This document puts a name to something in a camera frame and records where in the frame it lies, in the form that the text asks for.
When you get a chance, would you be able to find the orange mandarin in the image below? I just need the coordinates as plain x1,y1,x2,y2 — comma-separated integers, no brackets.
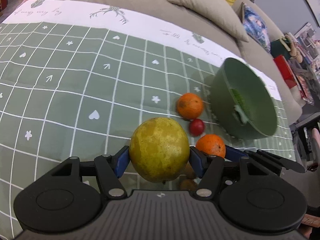
195,134,226,158
176,93,204,120

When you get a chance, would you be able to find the red cherry tomato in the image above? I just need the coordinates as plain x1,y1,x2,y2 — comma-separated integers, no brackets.
189,119,205,137

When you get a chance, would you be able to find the green colander bowl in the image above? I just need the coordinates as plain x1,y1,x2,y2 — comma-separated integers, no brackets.
210,57,278,140

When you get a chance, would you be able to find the small brown kiwi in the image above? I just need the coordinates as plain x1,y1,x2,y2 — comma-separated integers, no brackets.
179,179,198,191
183,162,197,180

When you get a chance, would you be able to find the orange mandarin top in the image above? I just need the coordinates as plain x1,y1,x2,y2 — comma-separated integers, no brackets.
176,93,204,120

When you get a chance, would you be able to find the yellow-green pear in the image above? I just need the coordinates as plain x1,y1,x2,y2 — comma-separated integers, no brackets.
129,117,190,183

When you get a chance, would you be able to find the green cucumber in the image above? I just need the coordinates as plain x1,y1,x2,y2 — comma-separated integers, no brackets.
231,89,250,116

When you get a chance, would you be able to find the red box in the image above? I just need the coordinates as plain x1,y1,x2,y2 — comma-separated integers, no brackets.
273,55,297,89

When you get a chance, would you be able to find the cluttered shelf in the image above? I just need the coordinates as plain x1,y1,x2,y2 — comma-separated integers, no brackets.
288,22,319,105

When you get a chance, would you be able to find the stuffed toy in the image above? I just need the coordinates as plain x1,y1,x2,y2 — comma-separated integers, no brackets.
284,33,303,63

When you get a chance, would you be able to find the dark green bag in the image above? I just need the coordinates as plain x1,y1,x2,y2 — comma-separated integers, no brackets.
270,37,291,60

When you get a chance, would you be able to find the green checked tablecloth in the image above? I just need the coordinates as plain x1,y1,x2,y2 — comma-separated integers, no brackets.
1,0,296,239

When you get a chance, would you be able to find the blue floral cushion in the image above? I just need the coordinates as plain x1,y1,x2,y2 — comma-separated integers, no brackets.
241,2,271,53

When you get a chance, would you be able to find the beige cushion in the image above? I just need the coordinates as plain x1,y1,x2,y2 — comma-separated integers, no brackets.
168,0,249,42

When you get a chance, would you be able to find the beige sofa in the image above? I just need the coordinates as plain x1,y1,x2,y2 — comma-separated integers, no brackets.
24,0,304,126

